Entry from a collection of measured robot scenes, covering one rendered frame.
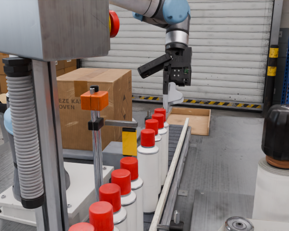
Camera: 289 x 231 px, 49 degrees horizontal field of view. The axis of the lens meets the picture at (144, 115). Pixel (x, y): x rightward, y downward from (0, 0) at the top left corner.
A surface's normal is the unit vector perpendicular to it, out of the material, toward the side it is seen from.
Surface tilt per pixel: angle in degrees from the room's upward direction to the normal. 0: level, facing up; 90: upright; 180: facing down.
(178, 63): 60
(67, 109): 90
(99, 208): 3
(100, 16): 90
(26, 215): 90
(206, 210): 0
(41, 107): 90
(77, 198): 4
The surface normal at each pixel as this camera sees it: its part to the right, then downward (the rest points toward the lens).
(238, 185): 0.00, -0.96
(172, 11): 0.38, 0.26
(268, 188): -0.75, 0.15
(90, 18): 0.67, 0.21
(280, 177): -0.43, 0.30
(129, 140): -0.21, 0.29
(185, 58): -0.21, -0.23
